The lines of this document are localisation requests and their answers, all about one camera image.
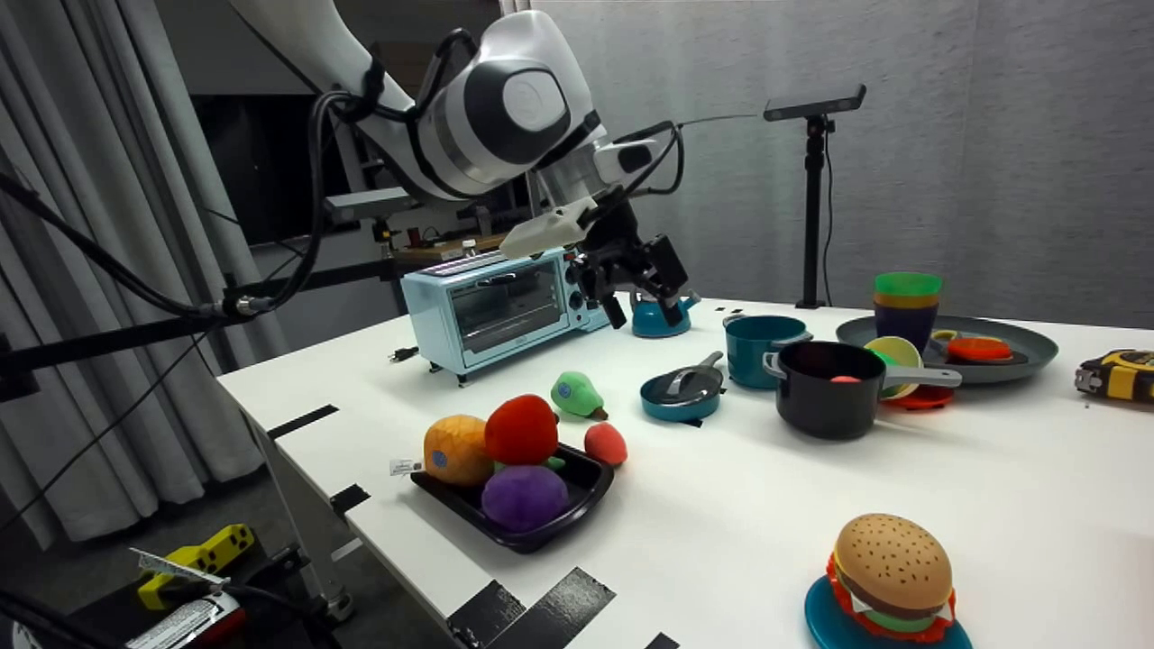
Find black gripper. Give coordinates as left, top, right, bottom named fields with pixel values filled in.
left=571, top=190, right=664, bottom=330

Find clear lid grey handle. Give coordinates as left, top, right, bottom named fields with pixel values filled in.
left=643, top=351, right=729, bottom=412

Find teal kettle grey lid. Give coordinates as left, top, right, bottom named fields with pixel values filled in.
left=627, top=284, right=700, bottom=343

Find light blue pot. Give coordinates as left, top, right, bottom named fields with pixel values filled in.
left=720, top=314, right=813, bottom=391

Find black pot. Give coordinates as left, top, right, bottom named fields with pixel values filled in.
left=767, top=337, right=966, bottom=442

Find green plush pear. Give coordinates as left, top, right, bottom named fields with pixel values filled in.
left=549, top=369, right=610, bottom=421

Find small red plush fruit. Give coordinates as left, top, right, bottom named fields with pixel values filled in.
left=579, top=417, right=631, bottom=471

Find light blue toaster oven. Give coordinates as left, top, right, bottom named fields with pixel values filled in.
left=395, top=246, right=610, bottom=383

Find red plush ball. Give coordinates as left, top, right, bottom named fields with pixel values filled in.
left=484, top=391, right=562, bottom=470

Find black tray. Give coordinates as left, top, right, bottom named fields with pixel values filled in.
left=407, top=441, right=616, bottom=554

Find purple plush fruit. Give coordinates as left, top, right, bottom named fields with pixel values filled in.
left=479, top=462, right=572, bottom=537

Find orange plush fruit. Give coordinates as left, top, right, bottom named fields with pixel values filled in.
left=420, top=412, right=496, bottom=489

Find light green small plate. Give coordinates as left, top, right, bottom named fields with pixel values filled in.
left=863, top=330, right=926, bottom=402

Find stacked coloured cups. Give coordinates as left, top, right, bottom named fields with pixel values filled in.
left=869, top=271, right=948, bottom=352

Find red small plate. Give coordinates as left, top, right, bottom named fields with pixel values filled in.
left=883, top=383, right=960, bottom=415

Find orange red toy food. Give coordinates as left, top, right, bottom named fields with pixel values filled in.
left=946, top=335, right=1020, bottom=369

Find teal small plate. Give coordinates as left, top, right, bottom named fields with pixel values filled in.
left=801, top=574, right=977, bottom=649

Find toy burger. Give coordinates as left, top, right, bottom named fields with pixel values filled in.
left=821, top=513, right=961, bottom=646

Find grey plate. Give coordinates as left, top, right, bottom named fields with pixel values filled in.
left=833, top=314, right=1065, bottom=390

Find yellow black tool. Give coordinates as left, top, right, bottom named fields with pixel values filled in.
left=133, top=518, right=259, bottom=613

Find black metal rod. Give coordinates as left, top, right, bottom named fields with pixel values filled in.
left=0, top=264, right=407, bottom=379

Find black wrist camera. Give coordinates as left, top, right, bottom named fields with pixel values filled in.
left=631, top=234, right=691, bottom=304

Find teal pan grey handle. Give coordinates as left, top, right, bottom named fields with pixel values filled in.
left=633, top=351, right=729, bottom=430

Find black camera on stand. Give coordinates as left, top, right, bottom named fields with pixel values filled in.
left=762, top=81, right=869, bottom=310

